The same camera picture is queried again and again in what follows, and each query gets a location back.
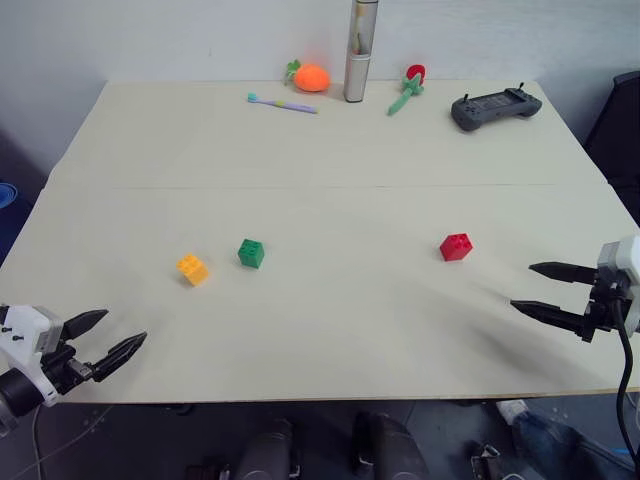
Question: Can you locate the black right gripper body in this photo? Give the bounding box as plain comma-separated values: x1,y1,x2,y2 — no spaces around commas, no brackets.
579,264,635,344

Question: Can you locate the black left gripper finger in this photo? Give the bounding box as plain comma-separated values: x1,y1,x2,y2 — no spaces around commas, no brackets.
61,308,110,343
90,330,149,384

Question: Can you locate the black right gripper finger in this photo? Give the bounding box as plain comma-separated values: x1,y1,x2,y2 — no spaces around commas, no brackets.
528,261,600,286
509,299,589,339

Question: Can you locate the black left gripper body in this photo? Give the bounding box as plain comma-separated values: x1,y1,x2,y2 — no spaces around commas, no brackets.
41,342,96,396

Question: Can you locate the red toy brick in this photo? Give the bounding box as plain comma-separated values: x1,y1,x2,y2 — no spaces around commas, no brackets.
439,232,474,263

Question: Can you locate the yellow toy brick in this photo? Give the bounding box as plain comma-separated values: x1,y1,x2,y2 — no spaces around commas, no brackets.
175,253,210,288

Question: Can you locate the person's leg in jeans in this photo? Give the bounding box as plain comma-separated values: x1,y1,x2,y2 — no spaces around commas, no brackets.
496,398,636,480

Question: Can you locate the black chair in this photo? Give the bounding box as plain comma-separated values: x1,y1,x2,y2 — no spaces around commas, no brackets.
582,70,640,226

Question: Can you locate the green toy brick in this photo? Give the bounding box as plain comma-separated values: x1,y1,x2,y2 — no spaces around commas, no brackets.
236,238,266,270

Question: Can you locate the grey handheld game controller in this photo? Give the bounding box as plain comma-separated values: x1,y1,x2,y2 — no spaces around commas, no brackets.
450,82,543,134

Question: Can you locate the dark rounded robot leg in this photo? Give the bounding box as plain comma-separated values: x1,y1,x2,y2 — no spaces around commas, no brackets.
351,410,431,480
234,418,301,480

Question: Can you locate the red plush rose toy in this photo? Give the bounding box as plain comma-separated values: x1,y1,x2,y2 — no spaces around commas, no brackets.
385,64,429,117

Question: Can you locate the purple toothbrush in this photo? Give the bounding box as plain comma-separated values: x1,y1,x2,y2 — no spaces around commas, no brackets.
246,91,319,115

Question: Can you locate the silver cylindrical toothbrush case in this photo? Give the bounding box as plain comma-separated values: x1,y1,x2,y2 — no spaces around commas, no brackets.
343,0,380,104

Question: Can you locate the orange plush carrot toy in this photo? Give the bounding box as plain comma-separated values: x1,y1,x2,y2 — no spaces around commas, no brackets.
284,59,332,93

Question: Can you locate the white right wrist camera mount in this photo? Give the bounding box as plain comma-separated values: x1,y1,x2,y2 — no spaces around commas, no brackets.
597,234,640,334

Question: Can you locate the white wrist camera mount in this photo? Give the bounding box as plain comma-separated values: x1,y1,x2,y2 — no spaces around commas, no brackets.
0,303,65,409
597,234,640,334

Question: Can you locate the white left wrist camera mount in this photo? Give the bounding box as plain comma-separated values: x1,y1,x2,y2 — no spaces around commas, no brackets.
0,303,65,409

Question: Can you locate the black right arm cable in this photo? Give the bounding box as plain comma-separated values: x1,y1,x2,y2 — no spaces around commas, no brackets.
612,289,640,469

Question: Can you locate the white thin cable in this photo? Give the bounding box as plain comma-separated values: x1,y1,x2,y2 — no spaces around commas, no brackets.
0,405,114,480

